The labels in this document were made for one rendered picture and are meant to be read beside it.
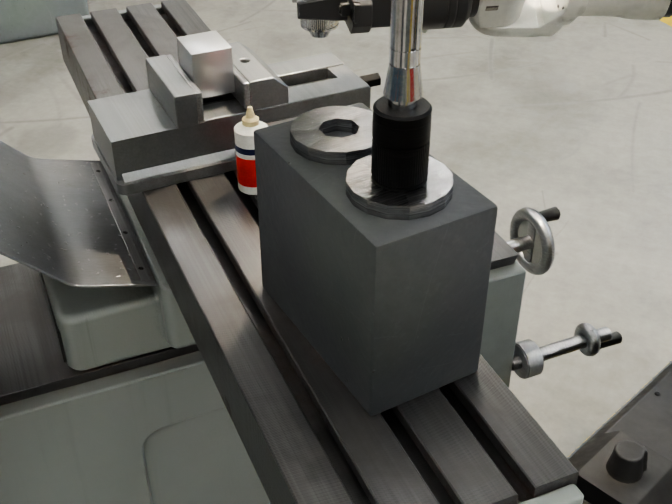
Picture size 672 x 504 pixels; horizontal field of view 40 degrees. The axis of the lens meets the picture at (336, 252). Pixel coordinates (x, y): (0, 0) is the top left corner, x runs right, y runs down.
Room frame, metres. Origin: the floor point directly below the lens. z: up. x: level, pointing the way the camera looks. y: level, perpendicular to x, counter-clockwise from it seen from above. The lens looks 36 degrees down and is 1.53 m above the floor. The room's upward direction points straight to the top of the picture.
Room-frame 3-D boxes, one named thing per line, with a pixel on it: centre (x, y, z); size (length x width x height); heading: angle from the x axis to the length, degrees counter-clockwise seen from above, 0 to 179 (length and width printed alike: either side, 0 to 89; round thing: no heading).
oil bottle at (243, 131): (0.97, 0.10, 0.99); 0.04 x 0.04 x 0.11
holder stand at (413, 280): (0.70, -0.03, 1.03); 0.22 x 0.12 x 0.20; 30
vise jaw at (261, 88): (1.10, 0.11, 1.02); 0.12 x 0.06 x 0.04; 25
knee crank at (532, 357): (1.15, -0.38, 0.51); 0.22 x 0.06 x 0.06; 113
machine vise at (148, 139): (1.09, 0.14, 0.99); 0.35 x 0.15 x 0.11; 115
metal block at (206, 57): (1.07, 0.16, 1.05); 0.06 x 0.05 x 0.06; 25
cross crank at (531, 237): (1.26, -0.30, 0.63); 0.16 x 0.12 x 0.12; 113
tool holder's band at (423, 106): (0.66, -0.05, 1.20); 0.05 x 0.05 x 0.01
